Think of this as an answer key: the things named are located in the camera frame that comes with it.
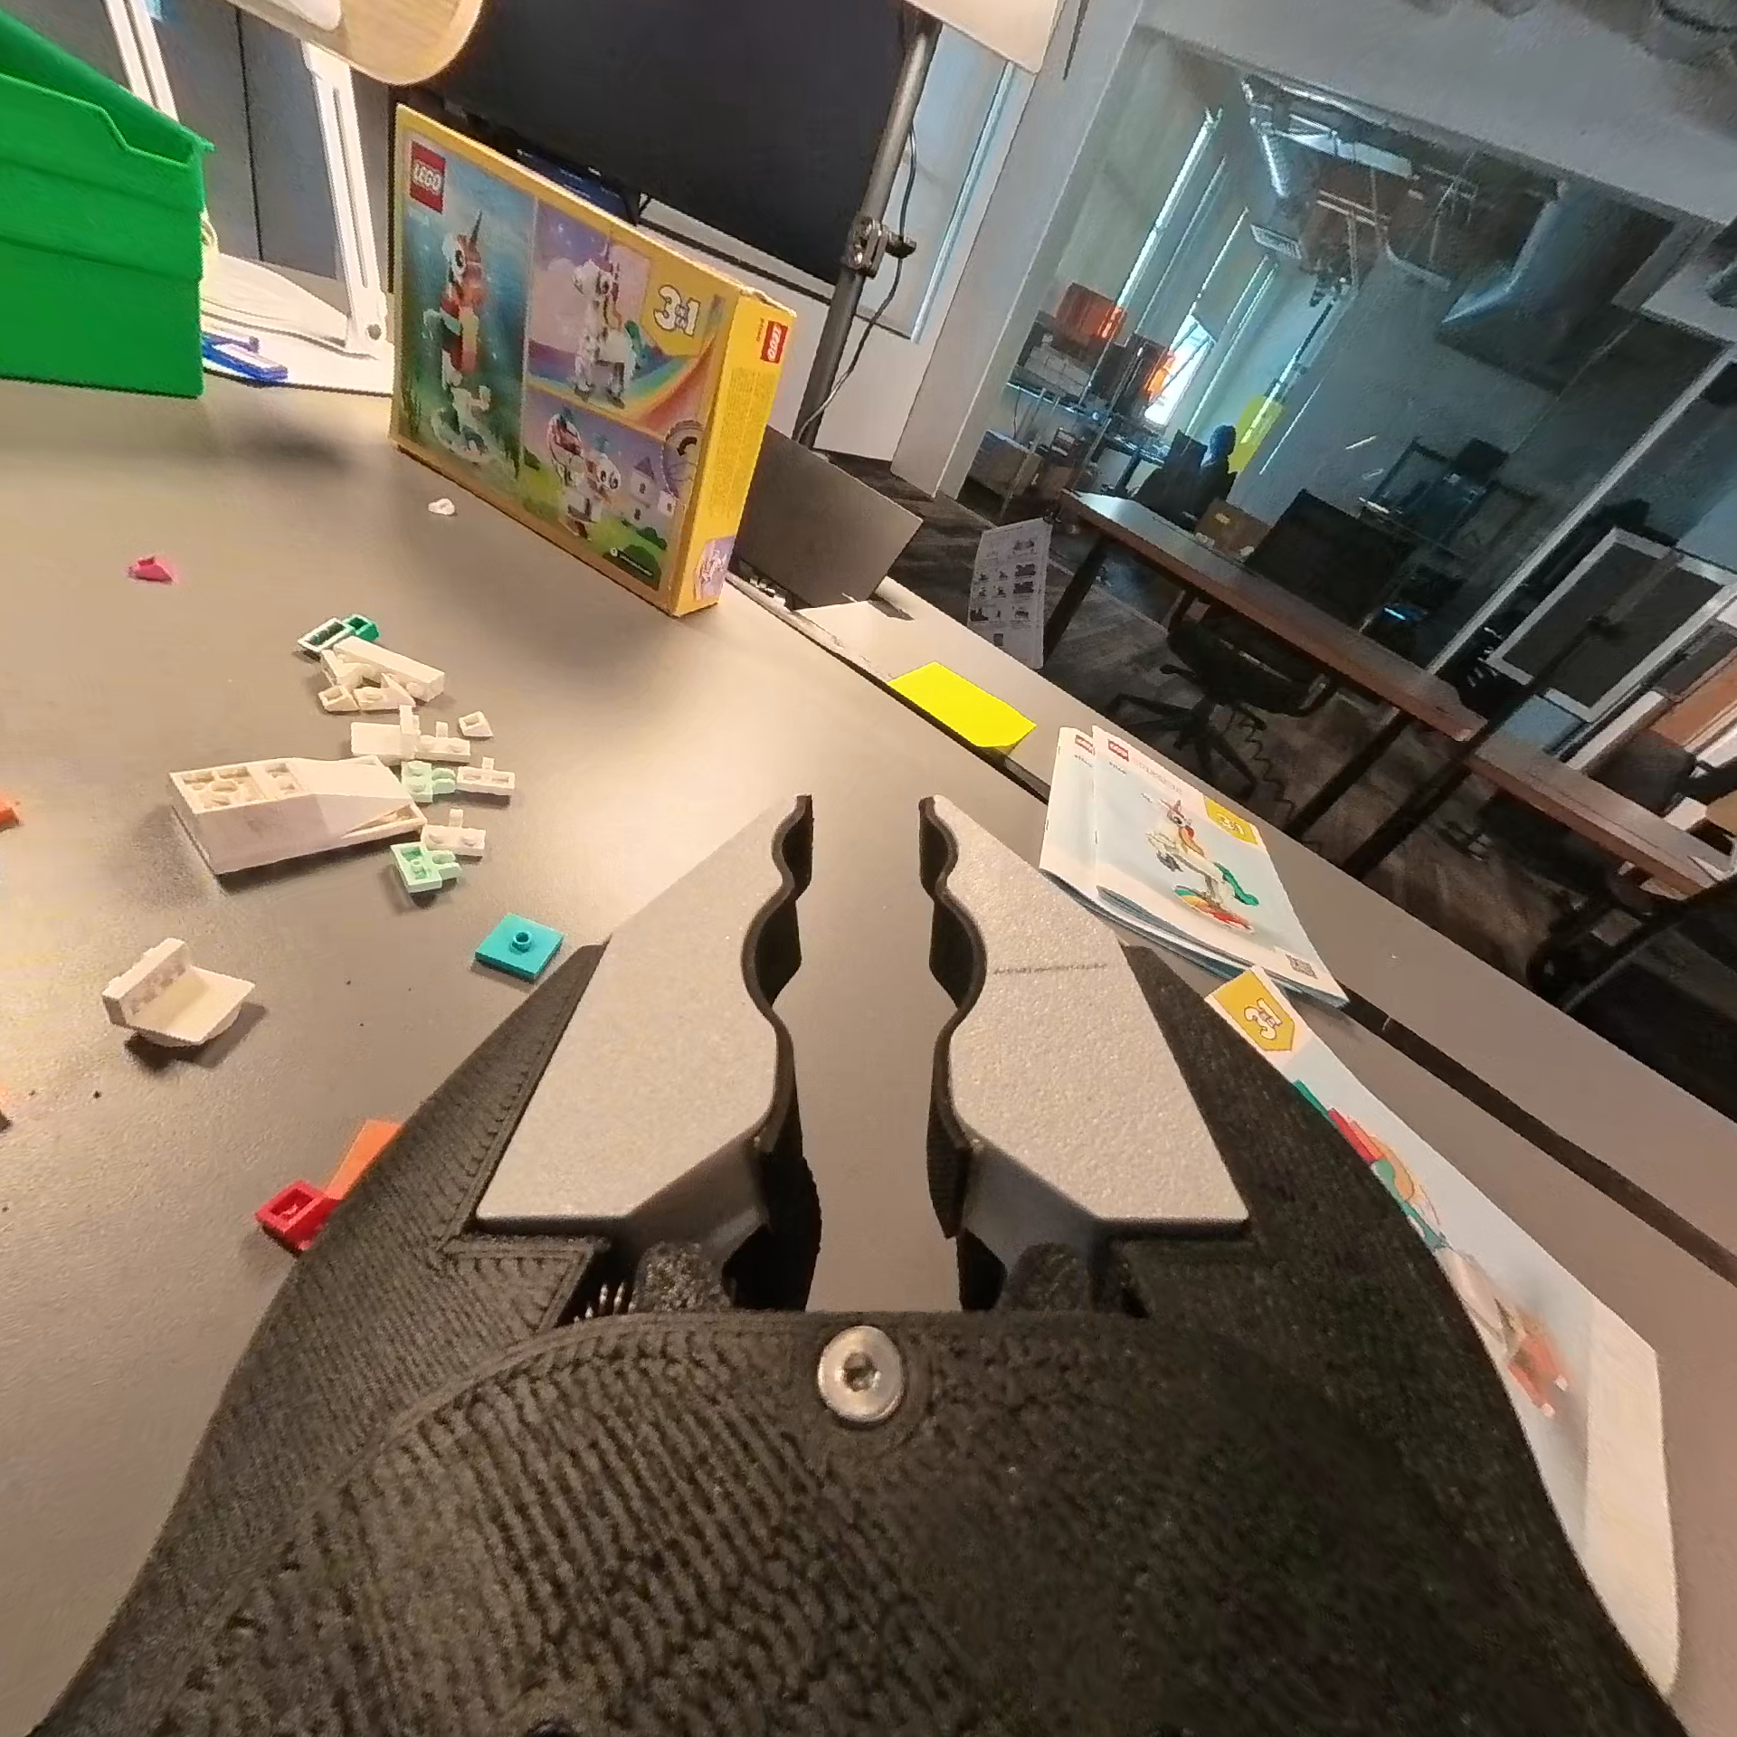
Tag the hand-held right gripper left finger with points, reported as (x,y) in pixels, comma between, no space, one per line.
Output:
(638,1072)

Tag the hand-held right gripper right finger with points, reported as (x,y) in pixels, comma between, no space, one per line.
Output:
(1074,1072)

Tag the green plastic bin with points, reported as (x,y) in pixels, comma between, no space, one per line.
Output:
(96,258)

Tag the teal square lego tile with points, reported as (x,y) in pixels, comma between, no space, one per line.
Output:
(520,944)

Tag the orange lego plate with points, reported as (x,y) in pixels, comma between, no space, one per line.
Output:
(364,1149)

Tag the mint lego plate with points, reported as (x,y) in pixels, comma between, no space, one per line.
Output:
(425,867)
(425,780)

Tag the red lego brick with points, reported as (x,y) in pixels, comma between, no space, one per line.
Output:
(297,1212)

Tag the large white lego wedge assembly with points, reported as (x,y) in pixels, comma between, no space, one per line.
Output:
(299,806)

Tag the white half-round lego plate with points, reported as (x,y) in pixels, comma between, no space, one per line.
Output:
(177,1001)

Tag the cluster of small white lego pieces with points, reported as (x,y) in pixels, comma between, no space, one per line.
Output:
(394,672)

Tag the teal lego brick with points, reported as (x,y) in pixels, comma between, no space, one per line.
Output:
(356,628)

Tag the yellow lego set box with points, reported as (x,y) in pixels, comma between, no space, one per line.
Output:
(571,380)

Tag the pink lego piece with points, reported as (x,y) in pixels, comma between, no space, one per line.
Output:
(153,569)

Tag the blue lego pieces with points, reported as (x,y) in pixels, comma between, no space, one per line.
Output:
(246,354)

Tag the closed unicorn instruction booklet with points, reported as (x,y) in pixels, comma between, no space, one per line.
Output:
(1208,867)

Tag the closed instruction booklet underneath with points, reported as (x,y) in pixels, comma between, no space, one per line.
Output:
(1066,814)

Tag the yellow sticky note pad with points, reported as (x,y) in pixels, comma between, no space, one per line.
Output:
(961,701)

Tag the black office chair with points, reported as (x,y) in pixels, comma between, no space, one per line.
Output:
(1222,678)

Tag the printed paper sheet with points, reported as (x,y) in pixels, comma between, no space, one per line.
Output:
(1013,589)

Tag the long wooden table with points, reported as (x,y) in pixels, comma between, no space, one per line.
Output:
(1358,650)

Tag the open instruction booklet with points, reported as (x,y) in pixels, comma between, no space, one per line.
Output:
(1535,1289)

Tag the white framed board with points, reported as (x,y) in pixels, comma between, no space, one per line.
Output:
(1602,623)

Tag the white paper sheets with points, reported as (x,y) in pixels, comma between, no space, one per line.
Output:
(279,319)

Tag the black display stand pole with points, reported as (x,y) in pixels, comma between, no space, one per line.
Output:
(869,244)

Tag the white stand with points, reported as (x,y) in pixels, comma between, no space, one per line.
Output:
(350,203)

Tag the black display screen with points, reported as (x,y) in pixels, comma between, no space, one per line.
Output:
(680,122)

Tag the round wooden edge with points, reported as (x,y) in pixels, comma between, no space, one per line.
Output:
(368,33)

